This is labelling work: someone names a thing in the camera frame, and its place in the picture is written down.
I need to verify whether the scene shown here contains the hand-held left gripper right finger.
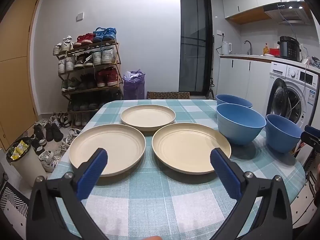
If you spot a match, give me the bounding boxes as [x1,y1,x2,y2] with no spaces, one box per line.
[210,148,293,240]

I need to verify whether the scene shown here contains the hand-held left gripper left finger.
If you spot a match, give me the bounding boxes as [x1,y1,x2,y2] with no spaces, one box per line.
[26,148,108,240]

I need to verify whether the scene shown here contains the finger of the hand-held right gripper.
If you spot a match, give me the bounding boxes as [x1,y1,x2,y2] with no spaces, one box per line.
[304,125,320,138]
[300,132,320,153]

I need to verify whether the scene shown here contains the blue bowl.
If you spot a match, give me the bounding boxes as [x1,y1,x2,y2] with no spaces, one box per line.
[265,114,303,154]
[215,94,253,109]
[216,103,266,146]

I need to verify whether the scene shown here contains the cream round plate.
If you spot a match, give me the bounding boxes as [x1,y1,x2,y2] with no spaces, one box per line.
[69,124,146,177]
[152,122,232,174]
[121,105,176,132]

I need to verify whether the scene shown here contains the white washing machine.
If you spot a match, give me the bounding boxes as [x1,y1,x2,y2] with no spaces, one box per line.
[265,61,320,130]

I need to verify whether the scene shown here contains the pile of loose shoes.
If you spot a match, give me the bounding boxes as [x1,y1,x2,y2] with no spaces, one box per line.
[32,112,83,173]

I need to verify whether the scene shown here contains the white trash bin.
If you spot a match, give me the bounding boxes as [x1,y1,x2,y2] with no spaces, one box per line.
[6,139,48,180]

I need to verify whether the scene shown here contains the teal checked tablecloth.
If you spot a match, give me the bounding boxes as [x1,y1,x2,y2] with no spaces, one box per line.
[47,99,306,240]

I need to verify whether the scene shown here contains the stick vacuum cleaner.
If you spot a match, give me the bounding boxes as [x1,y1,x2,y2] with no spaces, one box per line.
[206,35,215,100]

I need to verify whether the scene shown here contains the black pressure cooker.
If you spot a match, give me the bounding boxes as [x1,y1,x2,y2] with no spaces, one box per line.
[279,36,302,61]

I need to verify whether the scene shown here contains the white lower cabinets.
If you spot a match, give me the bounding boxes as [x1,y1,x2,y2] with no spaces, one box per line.
[216,55,273,115]

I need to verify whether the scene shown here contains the purple plastic bag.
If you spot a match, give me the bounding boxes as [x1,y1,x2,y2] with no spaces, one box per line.
[123,70,146,100]

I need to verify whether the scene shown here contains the shoe rack with shoes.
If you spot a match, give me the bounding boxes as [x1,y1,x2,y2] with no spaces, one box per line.
[53,27,119,127]

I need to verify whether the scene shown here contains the brown patterned doormat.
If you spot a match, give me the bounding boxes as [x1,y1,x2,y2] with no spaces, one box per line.
[147,91,190,100]

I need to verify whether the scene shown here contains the steel range hood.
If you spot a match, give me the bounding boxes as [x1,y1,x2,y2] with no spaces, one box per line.
[264,1,313,25]

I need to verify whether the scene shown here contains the white electric kettle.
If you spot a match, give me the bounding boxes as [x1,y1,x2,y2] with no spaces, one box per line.
[221,41,232,55]

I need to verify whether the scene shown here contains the yellow wooden door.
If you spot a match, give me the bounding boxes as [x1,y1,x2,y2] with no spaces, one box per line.
[0,0,42,150]

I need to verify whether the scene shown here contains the dark glass door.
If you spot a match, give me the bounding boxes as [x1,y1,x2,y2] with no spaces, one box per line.
[179,0,213,97]

